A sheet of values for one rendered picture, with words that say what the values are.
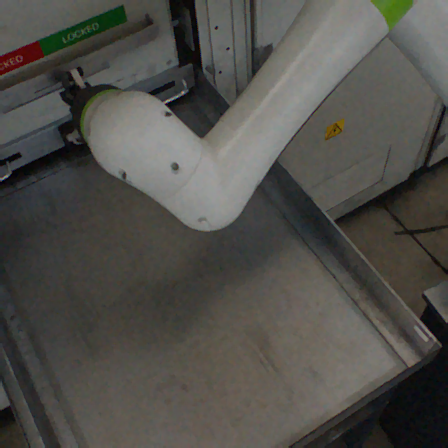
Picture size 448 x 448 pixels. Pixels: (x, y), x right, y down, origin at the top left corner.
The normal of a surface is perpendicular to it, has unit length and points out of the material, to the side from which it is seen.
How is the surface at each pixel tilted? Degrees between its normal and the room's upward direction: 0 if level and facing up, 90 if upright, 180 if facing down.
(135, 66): 90
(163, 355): 0
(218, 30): 90
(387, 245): 0
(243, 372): 0
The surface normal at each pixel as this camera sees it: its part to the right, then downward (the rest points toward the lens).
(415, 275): -0.06, -0.53
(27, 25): 0.52, 0.71
